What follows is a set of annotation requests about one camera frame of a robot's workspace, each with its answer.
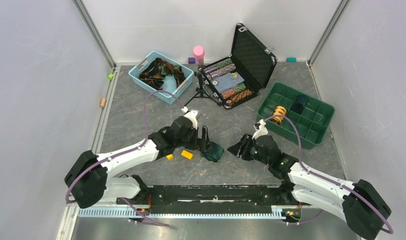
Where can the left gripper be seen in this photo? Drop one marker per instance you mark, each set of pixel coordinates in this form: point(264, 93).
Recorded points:
point(202, 144)

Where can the teal small block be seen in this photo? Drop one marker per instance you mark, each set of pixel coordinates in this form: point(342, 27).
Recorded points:
point(291, 59)

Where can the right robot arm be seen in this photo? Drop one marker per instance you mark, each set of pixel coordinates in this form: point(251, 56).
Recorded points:
point(358, 204)

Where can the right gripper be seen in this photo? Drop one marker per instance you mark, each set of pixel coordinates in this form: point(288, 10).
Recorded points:
point(240, 149)

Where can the aluminium slotted rail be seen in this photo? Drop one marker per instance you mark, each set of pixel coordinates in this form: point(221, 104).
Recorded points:
point(117, 219)

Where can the black open carrying case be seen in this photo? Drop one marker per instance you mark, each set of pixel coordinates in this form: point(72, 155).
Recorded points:
point(242, 75)

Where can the purple small block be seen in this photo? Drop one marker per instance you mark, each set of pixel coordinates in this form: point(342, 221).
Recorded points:
point(191, 60)

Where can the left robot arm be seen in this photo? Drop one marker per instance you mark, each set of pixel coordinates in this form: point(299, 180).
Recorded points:
point(94, 177)

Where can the yellow rectangular block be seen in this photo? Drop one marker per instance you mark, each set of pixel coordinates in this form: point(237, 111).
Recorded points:
point(186, 154)

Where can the green navy striped tie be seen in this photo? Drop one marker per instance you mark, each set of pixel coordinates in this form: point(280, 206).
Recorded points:
point(213, 153)

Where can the rolled navy tie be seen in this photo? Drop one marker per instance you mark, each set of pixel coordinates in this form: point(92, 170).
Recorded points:
point(299, 103)

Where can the light blue perforated basket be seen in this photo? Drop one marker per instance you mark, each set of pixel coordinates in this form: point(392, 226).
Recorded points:
point(171, 92)

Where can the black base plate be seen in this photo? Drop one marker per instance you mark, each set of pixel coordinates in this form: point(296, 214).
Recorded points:
point(214, 199)

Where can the black small tripod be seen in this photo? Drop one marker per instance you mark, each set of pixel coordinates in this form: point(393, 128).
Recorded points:
point(201, 92)

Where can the orange block on rail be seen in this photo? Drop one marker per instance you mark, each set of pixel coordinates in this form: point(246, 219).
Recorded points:
point(102, 103)

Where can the green compartment tray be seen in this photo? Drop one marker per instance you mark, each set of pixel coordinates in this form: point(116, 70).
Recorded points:
point(311, 125)

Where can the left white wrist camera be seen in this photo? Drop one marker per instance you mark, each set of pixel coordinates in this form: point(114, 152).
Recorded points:
point(192, 115)

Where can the pile of dark ties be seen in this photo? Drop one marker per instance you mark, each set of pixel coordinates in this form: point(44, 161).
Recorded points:
point(154, 75)

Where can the pink cylinder on tripod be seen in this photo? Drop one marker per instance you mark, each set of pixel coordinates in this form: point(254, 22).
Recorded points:
point(199, 53)

